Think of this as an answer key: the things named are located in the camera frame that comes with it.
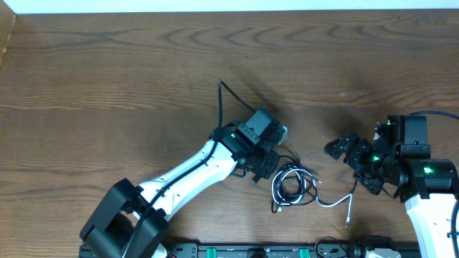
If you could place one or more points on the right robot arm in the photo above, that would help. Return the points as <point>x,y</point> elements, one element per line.
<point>401,156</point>

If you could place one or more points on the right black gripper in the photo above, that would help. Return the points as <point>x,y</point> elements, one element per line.
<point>353,158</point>

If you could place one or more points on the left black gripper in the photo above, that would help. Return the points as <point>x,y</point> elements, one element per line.
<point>268,171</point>

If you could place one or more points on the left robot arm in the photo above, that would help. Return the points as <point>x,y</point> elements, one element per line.
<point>132,221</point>

